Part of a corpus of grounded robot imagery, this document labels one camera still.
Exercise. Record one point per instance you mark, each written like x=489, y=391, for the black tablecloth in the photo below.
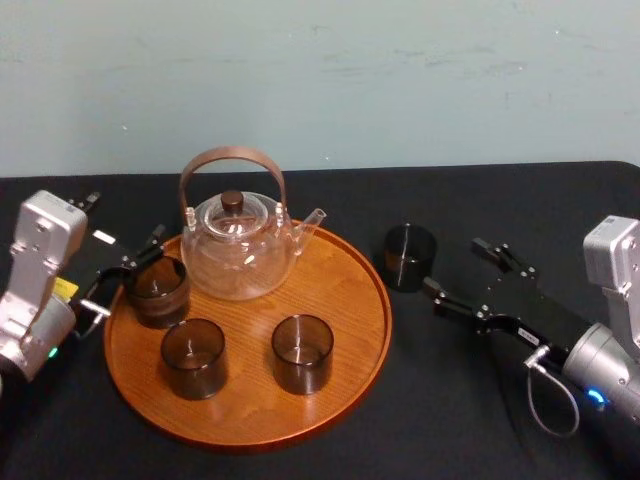
x=450, y=425

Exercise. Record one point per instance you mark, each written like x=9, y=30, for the round wooden tray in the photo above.
x=250, y=415

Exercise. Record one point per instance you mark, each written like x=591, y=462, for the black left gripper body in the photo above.
x=95, y=255

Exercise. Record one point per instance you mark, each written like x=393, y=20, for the smoky glass cup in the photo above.
x=194, y=372
x=157, y=305
x=410, y=270
x=302, y=372

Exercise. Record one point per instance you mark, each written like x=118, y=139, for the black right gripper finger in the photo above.
x=452, y=300
x=502, y=256

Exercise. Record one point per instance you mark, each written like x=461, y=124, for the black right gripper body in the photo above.
x=535, y=310

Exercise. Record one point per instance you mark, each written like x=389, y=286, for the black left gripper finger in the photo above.
x=86, y=201
x=142, y=257

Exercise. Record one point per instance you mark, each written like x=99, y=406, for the glass teapot lid brown knob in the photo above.
x=232, y=202

